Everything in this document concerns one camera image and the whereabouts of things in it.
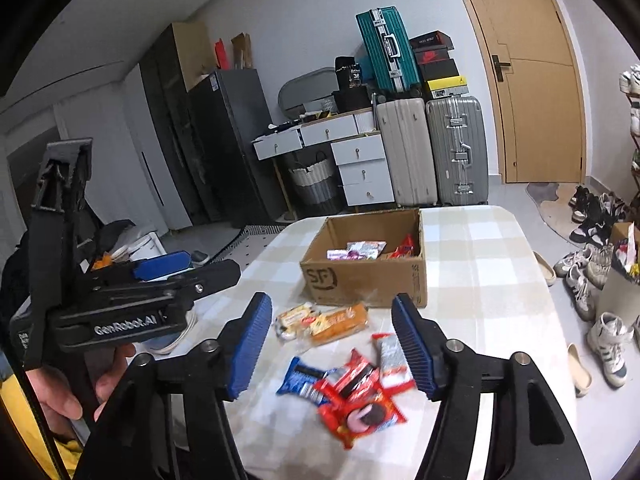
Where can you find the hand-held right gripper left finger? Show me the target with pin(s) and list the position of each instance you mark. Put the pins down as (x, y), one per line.
(247, 350)

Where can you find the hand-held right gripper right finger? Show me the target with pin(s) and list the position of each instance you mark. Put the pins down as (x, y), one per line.
(415, 350)

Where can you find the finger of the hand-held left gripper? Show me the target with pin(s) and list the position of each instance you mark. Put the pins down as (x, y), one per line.
(215, 275)
(162, 265)

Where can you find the white red snack packet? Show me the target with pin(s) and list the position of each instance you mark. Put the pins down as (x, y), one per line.
(390, 360)

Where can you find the clear packet of small cakes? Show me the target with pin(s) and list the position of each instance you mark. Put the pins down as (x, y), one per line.
(295, 317)

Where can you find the blue cookie packet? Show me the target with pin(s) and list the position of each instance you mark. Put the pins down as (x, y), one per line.
(300, 377)

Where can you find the orange cake packet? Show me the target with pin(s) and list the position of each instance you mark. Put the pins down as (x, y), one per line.
(340, 322)

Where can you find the red cookie packet pink print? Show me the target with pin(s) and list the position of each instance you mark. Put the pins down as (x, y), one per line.
(365, 420)

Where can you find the brown cardboard box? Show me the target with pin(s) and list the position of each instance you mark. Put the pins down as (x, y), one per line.
(360, 280)

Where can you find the purple grape candy bag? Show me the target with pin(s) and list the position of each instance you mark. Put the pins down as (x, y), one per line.
(357, 251)

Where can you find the person's left forearm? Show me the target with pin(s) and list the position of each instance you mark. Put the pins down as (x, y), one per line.
(67, 460)

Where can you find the person's left hand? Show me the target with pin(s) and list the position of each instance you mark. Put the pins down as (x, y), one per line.
(50, 390)

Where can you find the white storage bin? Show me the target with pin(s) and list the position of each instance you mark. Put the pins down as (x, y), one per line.
(145, 250)

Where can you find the patterned grey rug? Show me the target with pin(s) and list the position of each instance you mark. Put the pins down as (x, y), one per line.
(250, 240)

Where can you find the white wardrobe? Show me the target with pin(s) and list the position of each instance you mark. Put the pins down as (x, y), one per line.
(150, 180)

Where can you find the dark grey refrigerator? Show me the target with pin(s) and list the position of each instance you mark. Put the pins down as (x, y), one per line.
(235, 150)

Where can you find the black glass cabinet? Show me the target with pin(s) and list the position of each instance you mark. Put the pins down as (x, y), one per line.
(170, 135)

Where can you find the woven laundry basket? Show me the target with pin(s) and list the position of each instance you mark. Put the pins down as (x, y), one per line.
(315, 185)

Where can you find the beige slipper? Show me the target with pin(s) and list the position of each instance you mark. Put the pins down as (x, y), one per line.
(580, 370)
(544, 267)

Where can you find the scattered pile of sneakers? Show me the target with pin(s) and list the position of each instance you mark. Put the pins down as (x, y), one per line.
(580, 285)

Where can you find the white dresser with drawers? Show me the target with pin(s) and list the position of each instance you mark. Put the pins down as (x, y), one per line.
(360, 152)

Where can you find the silver suitcase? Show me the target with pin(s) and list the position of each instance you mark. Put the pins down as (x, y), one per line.
(445, 160)

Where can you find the cream suitcase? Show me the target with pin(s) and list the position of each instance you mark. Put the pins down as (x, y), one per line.
(405, 155)

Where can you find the irregular beige floor mat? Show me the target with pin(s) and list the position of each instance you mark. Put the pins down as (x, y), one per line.
(555, 210)

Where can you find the grey oval board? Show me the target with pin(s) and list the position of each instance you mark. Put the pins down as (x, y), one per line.
(305, 87)

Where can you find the bag with colourful wrappers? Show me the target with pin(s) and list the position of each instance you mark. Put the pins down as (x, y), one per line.
(617, 295)

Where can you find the flat brown cardboard sheet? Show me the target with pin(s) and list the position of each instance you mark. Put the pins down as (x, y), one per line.
(192, 55)

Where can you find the red paper bag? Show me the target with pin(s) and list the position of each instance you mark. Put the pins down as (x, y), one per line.
(223, 57)

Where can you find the black storage box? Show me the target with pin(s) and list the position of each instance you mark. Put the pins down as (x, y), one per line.
(352, 100)

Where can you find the brown paper bag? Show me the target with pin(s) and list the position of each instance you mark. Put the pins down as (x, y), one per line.
(242, 52)

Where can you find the black bag with white label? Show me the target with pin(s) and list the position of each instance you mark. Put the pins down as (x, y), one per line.
(345, 72)

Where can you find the wooden door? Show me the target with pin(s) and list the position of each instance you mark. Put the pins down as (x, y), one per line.
(540, 125)

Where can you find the yellow black shoe box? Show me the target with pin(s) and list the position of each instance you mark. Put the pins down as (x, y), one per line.
(446, 87)

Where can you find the wooden shoe rack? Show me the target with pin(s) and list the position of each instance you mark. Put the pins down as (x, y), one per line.
(636, 170)

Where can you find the teal suitcase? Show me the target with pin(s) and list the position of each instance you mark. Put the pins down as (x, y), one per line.
(372, 35)

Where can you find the black red shoe box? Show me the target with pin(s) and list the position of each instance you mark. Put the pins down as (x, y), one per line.
(432, 56)

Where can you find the rows of racked shoes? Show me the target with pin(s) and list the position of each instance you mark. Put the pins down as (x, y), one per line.
(632, 82)

